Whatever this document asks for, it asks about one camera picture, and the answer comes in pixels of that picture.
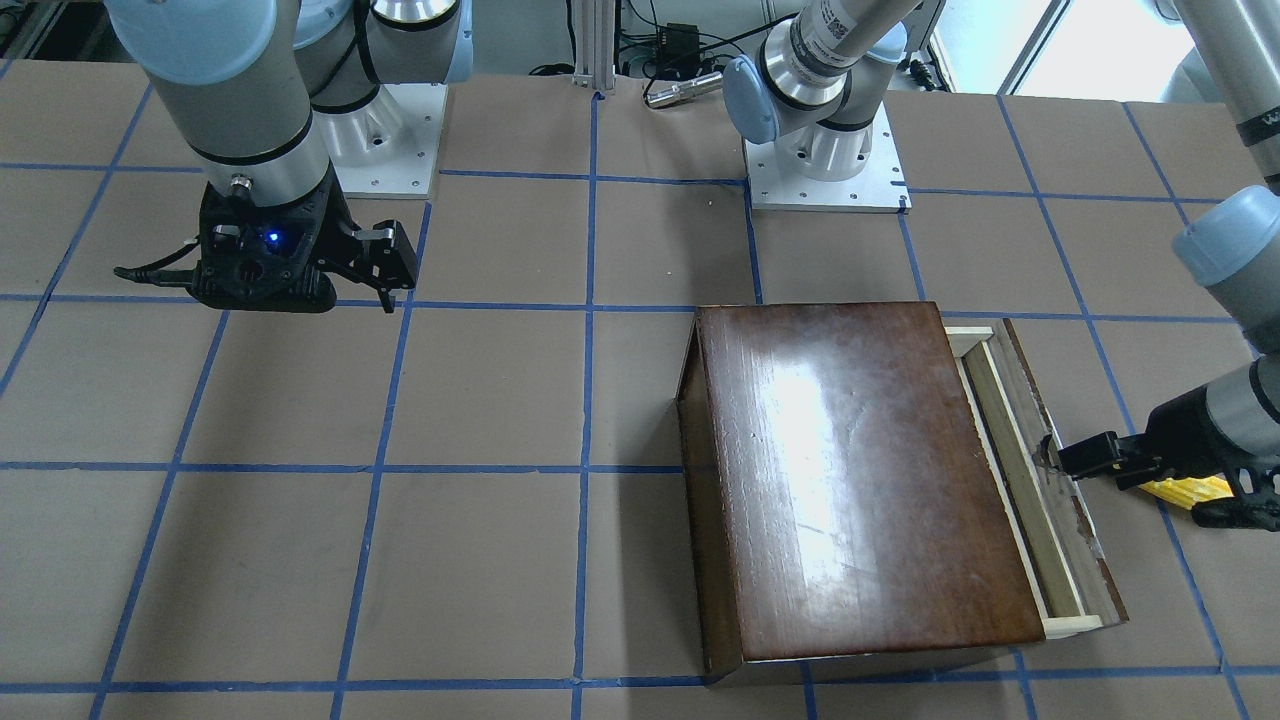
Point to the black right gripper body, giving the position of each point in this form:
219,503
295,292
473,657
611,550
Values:
341,236

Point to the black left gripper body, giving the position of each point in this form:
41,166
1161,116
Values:
1178,424

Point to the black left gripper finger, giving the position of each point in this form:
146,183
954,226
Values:
1094,457

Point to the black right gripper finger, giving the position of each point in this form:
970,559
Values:
394,263

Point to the yellow toy corn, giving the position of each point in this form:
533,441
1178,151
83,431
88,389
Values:
1185,493

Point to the wooden drawer with white handle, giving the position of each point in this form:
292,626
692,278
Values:
1071,582

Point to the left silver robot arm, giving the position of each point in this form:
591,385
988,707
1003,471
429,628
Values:
1232,250

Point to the dark brown wooden drawer cabinet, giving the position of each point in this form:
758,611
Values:
842,508

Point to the black power adapter box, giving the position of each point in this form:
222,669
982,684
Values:
676,42

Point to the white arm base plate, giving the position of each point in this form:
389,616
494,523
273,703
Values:
389,148
821,169

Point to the aluminium frame post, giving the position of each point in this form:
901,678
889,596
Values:
594,25

